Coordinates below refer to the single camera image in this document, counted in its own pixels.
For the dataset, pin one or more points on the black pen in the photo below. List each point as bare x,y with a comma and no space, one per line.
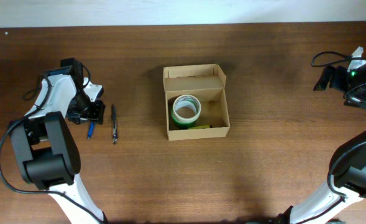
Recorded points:
114,125

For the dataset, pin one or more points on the blue pen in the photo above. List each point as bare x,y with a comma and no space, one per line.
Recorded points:
90,130

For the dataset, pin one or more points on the green tape roll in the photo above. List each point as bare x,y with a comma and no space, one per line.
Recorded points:
178,123

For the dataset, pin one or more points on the yellow and black glue stick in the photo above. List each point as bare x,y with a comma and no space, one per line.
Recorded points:
201,127

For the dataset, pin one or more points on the cream masking tape roll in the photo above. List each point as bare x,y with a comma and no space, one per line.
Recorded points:
186,109

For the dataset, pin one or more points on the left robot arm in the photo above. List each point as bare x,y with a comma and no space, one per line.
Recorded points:
46,153

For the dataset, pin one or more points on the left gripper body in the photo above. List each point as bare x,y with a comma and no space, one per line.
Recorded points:
89,112

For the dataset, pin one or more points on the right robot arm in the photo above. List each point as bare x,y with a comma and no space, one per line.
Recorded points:
346,178

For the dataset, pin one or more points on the open cardboard box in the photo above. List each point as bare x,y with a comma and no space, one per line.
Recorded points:
206,82

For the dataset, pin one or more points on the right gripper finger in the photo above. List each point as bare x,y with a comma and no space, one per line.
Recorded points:
356,97
325,78

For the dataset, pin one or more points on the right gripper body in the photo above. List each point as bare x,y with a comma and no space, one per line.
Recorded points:
336,80

